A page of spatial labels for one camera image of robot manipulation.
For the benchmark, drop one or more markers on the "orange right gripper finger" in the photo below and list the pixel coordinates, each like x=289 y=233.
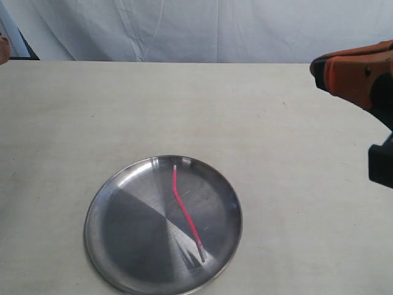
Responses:
x=382 y=46

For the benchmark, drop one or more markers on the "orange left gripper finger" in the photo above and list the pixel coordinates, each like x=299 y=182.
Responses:
x=4 y=49

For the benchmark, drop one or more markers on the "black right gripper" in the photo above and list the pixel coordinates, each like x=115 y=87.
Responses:
x=364 y=80

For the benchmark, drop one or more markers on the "pink plastic straw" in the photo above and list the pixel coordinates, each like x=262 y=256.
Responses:
x=186 y=214

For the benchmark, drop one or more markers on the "white backdrop cloth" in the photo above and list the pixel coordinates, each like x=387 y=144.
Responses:
x=198 y=31

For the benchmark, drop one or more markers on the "round silver metal plate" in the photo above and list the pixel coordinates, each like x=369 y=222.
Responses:
x=137 y=239

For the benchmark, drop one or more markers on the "white vertical frame post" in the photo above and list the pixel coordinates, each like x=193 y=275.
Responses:
x=18 y=48

